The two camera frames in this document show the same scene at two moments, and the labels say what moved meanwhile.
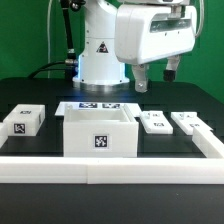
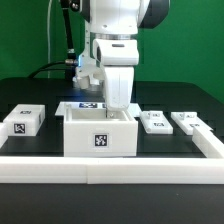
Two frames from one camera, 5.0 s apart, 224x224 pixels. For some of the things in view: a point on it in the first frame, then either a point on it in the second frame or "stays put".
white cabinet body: [100, 130] stays put
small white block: [156, 122] stays put
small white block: [187, 121] stays put
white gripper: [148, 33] → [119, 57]
